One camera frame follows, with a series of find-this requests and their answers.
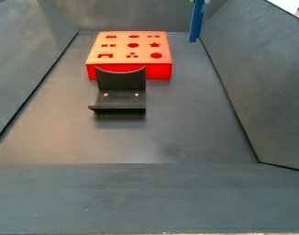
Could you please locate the red shape-sorting board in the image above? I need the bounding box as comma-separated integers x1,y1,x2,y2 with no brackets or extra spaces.
86,31,172,80

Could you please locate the blue square-circle peg object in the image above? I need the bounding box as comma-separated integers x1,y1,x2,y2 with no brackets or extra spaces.
189,0,205,42

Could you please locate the black curved holder stand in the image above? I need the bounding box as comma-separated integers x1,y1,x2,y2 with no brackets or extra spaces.
88,66,146,113

